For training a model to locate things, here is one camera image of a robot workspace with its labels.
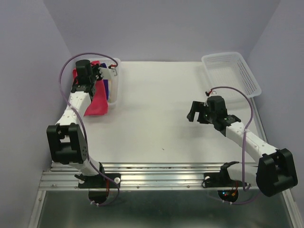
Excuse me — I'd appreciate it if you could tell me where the purple towel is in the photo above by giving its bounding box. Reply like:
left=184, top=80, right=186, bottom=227
left=103, top=79, right=109, bottom=100

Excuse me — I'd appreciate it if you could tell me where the pink towel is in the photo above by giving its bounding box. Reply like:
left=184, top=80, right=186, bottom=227
left=71, top=62, right=108, bottom=116

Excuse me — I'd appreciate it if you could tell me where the blue orange dotted towel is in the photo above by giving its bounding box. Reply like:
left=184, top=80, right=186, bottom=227
left=107, top=80, right=114, bottom=103

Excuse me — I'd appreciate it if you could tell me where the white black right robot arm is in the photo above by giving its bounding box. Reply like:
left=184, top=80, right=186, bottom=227
left=187, top=95, right=298, bottom=197

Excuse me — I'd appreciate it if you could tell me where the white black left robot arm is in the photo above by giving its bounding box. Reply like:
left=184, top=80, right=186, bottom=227
left=47, top=59, right=106, bottom=187

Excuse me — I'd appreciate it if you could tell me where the white perforated left basket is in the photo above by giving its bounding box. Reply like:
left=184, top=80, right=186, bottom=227
left=71, top=57, right=122, bottom=111

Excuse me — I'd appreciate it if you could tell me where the white perforated basket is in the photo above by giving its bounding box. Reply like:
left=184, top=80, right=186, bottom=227
left=201, top=52, right=262, bottom=104
left=71, top=57, right=122, bottom=111

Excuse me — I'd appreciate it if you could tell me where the white perforated right basket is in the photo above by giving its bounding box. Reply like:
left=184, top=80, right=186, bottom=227
left=201, top=52, right=262, bottom=104

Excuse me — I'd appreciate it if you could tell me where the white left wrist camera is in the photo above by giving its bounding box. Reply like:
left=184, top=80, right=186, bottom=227
left=99, top=67, right=118, bottom=80

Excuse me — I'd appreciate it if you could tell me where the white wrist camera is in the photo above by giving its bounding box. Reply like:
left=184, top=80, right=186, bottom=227
left=99, top=67, right=118, bottom=80
left=205, top=90, right=217, bottom=97

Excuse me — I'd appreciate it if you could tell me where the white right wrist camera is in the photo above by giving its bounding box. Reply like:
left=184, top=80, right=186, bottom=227
left=205, top=90, right=217, bottom=97

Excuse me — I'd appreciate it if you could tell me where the aluminium rail frame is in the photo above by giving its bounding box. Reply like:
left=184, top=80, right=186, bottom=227
left=28, top=162, right=304, bottom=228

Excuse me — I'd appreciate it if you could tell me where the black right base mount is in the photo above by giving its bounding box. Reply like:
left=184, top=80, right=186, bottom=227
left=201, top=172, right=242, bottom=204

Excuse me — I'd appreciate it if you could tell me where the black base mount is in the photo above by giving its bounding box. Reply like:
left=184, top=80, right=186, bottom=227
left=201, top=172, right=242, bottom=204
left=74, top=173, right=121, bottom=207

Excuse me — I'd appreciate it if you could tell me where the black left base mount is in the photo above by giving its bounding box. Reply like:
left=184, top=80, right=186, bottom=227
left=74, top=173, right=121, bottom=207

